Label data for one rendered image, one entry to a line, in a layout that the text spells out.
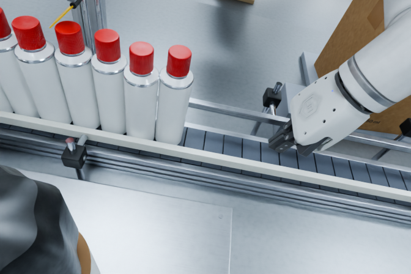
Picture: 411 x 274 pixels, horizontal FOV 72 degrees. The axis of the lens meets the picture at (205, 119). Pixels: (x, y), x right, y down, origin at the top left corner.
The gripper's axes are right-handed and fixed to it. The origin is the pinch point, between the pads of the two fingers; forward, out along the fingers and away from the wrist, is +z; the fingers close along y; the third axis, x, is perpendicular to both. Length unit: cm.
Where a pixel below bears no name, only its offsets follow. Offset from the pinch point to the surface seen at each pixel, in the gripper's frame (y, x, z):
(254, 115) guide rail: -3.3, -5.9, 0.1
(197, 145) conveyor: -0.1, -11.5, 10.9
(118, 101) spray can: 1.4, -28.2, 6.5
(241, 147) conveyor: -2.1, -2.8, 8.3
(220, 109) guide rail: -3.2, -11.8, 2.4
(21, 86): 1.7, -42.4, 12.7
